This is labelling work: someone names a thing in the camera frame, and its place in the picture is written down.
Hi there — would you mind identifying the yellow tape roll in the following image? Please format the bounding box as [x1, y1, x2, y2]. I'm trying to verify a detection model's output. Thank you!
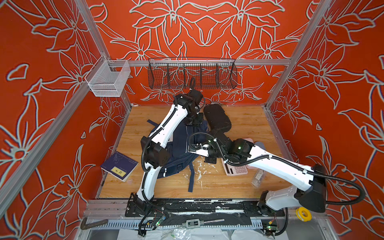
[296, 207, 312, 222]

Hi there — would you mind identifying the purple notebook yellow label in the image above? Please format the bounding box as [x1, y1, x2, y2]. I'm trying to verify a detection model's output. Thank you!
[101, 151, 139, 182]

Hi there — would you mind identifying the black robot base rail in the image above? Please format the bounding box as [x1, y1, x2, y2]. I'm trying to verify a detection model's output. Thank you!
[125, 199, 285, 218]

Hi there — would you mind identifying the navy blue student backpack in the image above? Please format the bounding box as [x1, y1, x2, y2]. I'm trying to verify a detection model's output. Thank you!
[158, 120, 209, 193]

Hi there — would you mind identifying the brown bent metal bar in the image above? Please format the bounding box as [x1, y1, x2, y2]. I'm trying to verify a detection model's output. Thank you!
[80, 217, 109, 230]

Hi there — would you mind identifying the pink white calculator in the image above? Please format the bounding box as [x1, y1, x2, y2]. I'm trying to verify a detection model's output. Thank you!
[222, 160, 248, 176]

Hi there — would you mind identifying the black hard zip case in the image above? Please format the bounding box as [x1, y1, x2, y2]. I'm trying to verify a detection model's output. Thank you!
[204, 104, 232, 135]

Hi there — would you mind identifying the black wire wall basket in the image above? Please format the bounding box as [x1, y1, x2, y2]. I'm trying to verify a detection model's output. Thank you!
[148, 57, 238, 90]

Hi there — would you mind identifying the white wire mesh basket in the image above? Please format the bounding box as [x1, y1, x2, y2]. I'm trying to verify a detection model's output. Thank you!
[85, 56, 131, 97]

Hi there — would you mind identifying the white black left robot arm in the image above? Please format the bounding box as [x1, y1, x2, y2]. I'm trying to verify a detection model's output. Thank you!
[134, 94, 205, 212]

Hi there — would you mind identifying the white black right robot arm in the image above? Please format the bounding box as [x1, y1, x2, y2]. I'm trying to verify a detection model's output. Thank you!
[197, 136, 366, 213]

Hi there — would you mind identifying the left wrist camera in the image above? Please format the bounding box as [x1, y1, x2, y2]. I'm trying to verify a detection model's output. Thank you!
[188, 89, 204, 105]

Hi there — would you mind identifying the grey blue glasses case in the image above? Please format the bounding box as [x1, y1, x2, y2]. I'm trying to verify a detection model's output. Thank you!
[254, 142, 266, 150]

